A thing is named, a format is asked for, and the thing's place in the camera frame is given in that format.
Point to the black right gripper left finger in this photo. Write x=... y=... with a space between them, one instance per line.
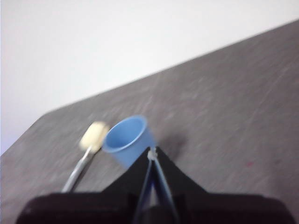
x=93 y=207

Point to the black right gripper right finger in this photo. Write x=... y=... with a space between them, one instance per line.
x=210 y=207

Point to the blue ribbed plastic cup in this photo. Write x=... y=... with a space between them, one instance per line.
x=140 y=144

